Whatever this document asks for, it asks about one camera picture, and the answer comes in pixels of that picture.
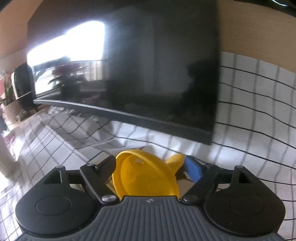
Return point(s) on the red and green plant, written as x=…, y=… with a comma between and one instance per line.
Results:
x=5, y=90

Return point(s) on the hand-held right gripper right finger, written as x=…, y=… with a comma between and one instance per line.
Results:
x=193, y=170

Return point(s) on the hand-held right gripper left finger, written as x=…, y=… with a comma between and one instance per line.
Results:
x=105, y=170

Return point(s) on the white checked tablecloth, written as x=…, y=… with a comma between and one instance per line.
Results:
x=254, y=97

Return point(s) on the black chair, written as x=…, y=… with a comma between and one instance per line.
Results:
x=23, y=83

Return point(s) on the black flat screen monitor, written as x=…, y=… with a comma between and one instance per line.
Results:
x=150, y=64

